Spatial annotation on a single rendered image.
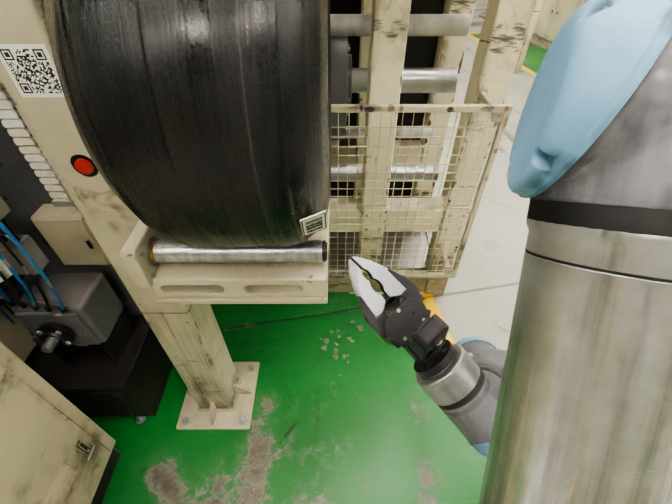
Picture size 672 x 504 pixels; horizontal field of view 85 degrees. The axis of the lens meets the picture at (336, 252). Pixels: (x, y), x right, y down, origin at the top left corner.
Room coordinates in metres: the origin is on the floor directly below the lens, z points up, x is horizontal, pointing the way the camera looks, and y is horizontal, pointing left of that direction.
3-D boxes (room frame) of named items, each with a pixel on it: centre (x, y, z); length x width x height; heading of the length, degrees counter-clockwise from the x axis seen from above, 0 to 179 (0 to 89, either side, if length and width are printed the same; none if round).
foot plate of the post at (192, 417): (0.64, 0.45, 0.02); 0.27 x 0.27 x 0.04; 0
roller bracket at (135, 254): (0.67, 0.37, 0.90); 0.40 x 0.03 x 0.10; 0
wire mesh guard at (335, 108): (1.00, -0.03, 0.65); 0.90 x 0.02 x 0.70; 90
